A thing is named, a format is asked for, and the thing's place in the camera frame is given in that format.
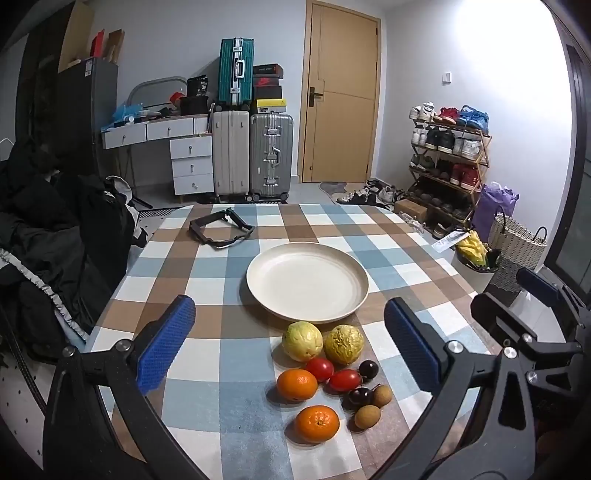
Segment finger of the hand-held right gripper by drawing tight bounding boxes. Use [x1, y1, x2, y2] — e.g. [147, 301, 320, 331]
[470, 292, 541, 346]
[516, 267, 578, 311]

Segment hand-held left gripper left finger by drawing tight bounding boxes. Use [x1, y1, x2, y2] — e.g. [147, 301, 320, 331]
[42, 294, 197, 480]

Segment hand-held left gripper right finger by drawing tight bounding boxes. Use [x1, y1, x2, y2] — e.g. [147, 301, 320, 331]
[369, 298, 539, 480]

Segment bumpy yellow guava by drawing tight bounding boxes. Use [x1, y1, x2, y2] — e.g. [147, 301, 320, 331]
[323, 324, 365, 366]

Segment red tomato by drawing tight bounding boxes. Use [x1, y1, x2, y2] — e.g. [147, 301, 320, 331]
[305, 357, 335, 383]
[328, 369, 362, 393]

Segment smooth yellow-green guava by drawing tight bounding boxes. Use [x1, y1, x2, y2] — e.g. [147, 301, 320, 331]
[283, 321, 323, 361]

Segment orange mandarin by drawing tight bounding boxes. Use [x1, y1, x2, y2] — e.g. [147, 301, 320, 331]
[276, 369, 319, 402]
[294, 405, 341, 445]

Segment cream round plate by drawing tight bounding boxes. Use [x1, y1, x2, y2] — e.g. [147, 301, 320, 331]
[246, 242, 370, 323]

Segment white bin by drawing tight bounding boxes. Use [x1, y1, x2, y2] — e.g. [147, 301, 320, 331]
[450, 251, 503, 297]

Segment woven basket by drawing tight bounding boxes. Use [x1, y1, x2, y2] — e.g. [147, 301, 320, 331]
[488, 208, 548, 271]

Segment purple plastic bag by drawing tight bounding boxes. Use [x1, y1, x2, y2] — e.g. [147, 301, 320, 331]
[471, 182, 520, 241]

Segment white paper tag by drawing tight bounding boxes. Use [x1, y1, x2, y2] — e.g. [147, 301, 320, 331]
[434, 231, 472, 253]

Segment small cardboard box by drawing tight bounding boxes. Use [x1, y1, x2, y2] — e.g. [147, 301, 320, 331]
[394, 198, 428, 223]

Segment white pegboard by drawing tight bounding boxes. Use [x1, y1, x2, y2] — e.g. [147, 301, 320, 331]
[0, 357, 62, 464]

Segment heap of loose shoes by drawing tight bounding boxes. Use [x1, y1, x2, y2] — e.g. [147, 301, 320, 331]
[337, 178, 408, 206]

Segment pile of black clothing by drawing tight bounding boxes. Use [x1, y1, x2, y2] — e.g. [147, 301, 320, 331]
[0, 138, 140, 361]

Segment wooden shoe rack with shoes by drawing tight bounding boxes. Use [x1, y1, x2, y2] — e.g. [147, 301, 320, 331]
[410, 102, 490, 222]

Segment white drawer cabinet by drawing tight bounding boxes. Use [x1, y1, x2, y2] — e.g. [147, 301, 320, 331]
[170, 136, 215, 198]

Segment beige suitcase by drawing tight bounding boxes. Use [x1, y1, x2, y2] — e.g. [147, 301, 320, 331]
[211, 110, 251, 200]

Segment white desk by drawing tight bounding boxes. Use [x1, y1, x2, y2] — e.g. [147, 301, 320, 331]
[102, 114, 214, 151]

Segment silver suitcase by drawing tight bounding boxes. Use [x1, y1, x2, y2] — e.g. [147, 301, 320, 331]
[249, 113, 294, 202]

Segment blue plastic bag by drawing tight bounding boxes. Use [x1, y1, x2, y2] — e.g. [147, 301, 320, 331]
[113, 102, 149, 123]

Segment dark grey fridge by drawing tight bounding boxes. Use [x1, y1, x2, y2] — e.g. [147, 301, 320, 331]
[55, 58, 120, 181]

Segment wooden door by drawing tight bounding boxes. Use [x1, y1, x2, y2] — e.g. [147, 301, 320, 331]
[299, 0, 382, 184]

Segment teal suitcase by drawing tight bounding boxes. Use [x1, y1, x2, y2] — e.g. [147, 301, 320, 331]
[218, 38, 256, 107]

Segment dark wardrobe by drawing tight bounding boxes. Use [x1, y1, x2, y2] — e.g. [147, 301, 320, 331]
[16, 9, 75, 154]

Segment brown paper bag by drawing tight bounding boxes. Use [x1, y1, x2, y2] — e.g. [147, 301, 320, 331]
[107, 28, 126, 64]

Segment flat cardboard box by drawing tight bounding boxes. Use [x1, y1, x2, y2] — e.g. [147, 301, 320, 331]
[58, 0, 96, 73]

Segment grey arched frame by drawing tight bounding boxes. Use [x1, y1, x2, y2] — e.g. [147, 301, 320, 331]
[128, 76, 188, 117]

